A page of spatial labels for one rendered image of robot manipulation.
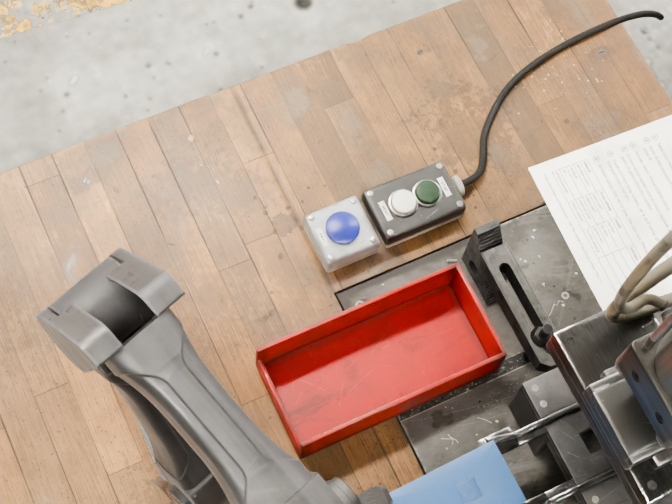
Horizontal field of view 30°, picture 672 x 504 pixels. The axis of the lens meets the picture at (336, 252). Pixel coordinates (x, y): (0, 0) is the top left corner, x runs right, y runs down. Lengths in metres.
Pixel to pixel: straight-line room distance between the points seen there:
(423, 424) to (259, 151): 0.39
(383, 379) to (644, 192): 0.41
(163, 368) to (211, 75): 1.67
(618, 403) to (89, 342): 0.48
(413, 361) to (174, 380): 0.49
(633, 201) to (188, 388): 0.74
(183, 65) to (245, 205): 1.16
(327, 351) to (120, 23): 1.40
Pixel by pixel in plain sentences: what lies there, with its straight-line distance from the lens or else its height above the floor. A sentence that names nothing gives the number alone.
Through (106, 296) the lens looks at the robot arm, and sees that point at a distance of 1.05.
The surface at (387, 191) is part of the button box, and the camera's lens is 1.48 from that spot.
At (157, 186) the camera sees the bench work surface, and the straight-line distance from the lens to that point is 1.51.
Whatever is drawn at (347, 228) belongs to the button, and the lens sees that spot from 1.45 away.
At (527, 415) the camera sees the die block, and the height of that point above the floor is 0.95.
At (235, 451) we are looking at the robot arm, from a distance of 1.01.
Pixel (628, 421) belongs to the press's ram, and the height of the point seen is 1.18.
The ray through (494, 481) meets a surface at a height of 0.99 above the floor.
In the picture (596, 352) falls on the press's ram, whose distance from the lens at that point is 1.22.
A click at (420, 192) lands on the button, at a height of 0.94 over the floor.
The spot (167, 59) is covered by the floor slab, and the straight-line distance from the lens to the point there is 2.64.
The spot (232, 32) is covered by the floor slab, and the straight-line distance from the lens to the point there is 2.67.
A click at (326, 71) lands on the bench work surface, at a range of 1.58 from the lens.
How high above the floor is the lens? 2.26
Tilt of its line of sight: 67 degrees down
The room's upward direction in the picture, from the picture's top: 10 degrees clockwise
